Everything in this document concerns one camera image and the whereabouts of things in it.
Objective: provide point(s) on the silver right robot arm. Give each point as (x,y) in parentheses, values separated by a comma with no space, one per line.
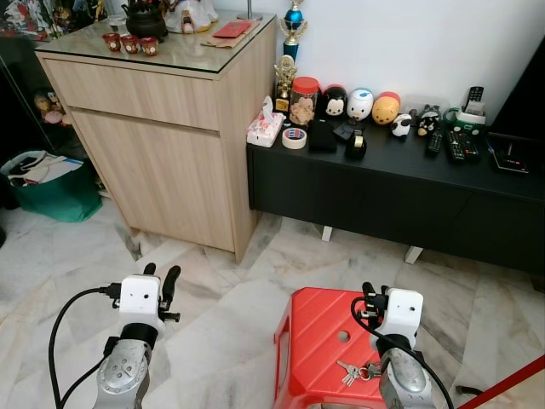
(404,379)

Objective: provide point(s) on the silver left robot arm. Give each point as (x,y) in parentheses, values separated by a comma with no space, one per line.
(123,377)

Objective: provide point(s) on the small silver key pair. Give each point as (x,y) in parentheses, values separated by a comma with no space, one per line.
(347,371)

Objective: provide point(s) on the red plastic stool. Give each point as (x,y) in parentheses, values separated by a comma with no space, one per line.
(319,341)

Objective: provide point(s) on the black low TV console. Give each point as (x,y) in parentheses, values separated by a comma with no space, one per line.
(383,196)

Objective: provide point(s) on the green shopping bag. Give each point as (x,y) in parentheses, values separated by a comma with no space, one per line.
(60,200)

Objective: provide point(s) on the light wooden cabinet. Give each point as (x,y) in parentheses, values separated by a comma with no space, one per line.
(153,145)

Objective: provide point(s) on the black tape dispenser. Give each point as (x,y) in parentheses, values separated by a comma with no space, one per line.
(356,146)

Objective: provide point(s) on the black wallet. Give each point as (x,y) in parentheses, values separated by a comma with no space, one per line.
(323,136)

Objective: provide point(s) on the slim black remote control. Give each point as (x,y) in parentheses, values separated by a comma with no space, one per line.
(434,142)

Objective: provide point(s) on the small black white plush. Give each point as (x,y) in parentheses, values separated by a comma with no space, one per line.
(402,126)

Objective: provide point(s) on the printed white tape roll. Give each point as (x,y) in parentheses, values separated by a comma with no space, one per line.
(287,139)

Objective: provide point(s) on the wide black remote control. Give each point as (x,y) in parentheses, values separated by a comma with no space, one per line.
(464,146)

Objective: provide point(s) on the black white toy figure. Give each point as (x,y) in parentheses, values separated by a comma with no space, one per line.
(427,121)

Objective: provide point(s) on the orange yellow plush toy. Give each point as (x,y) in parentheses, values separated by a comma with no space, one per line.
(386,111)

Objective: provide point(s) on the white pink tissue box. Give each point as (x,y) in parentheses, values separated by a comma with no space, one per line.
(264,129)

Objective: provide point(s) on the white plush toy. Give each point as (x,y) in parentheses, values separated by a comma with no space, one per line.
(360,106)

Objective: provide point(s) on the flat black box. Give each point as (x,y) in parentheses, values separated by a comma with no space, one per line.
(511,158)

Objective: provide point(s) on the black mouse plush toy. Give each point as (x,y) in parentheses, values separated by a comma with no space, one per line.
(335,104)

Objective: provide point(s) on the red lid snack jar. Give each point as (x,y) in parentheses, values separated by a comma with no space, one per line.
(304,104)

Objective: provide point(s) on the small gold trophy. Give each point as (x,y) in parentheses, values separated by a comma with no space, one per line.
(284,85)

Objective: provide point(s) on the small red cup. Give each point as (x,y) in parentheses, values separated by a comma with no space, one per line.
(149,47)
(129,44)
(111,42)

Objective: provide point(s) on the dark display shelf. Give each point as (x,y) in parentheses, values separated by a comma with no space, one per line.
(21,85)

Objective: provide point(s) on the black teapot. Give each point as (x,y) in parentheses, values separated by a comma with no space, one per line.
(146,21)

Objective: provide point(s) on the red packet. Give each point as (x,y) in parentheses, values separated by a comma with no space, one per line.
(232,29)

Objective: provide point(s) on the white figurine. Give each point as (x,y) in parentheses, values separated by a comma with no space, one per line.
(192,15)

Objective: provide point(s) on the blue ball trophy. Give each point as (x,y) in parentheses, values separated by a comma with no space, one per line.
(294,17)

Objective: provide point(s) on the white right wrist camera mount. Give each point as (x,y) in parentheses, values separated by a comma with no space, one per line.
(402,311)

